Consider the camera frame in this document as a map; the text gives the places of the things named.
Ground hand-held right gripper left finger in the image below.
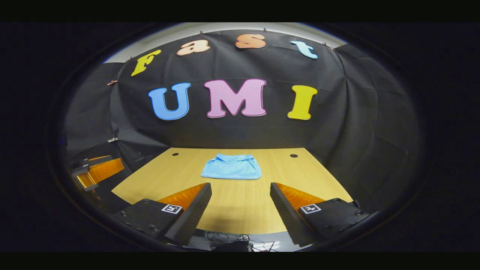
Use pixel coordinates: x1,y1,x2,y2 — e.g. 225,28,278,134
112,183,213,247

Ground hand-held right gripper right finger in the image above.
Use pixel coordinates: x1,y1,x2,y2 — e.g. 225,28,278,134
270,183,372,248

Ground light blue T-shirt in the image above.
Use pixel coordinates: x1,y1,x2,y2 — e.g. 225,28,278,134
201,153,262,180

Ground dark floor object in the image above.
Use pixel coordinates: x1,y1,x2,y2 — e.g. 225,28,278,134
213,241,252,252

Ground tangled black floor cables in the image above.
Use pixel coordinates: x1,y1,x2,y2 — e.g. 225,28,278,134
204,231,280,252

